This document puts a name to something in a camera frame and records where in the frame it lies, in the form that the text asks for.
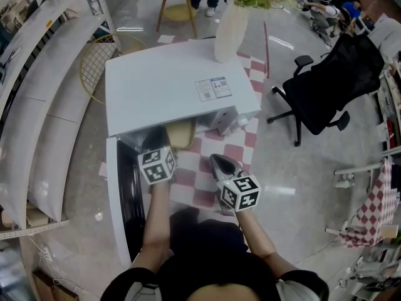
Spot red white checkered cloth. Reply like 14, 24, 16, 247
339, 157, 401, 248

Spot white microwave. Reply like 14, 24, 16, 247
104, 38, 263, 268

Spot tan container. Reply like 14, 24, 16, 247
165, 119, 197, 150

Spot yellow round side table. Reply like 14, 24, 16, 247
149, 0, 211, 40

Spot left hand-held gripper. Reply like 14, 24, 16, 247
137, 126, 178, 186

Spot white ribbed vase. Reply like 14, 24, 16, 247
214, 3, 251, 64

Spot white metal shelf unit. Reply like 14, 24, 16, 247
0, 0, 123, 241

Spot person's left forearm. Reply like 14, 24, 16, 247
141, 179, 177, 271

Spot pink white checkered mat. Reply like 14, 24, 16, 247
98, 34, 268, 213

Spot thin red pole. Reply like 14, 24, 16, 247
263, 19, 271, 78

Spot black office chair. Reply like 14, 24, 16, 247
266, 33, 386, 147

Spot brown cardboard box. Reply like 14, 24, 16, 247
31, 267, 79, 301

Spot white pipe frame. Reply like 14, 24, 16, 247
325, 160, 401, 243

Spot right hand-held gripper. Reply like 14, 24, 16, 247
209, 153, 263, 216

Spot person's black clothing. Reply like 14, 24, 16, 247
102, 208, 330, 301

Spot person's right forearm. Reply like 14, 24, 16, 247
234, 209, 300, 277

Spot white floor cable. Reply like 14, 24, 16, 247
27, 235, 81, 294

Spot gold round wire rack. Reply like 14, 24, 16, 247
79, 33, 148, 105

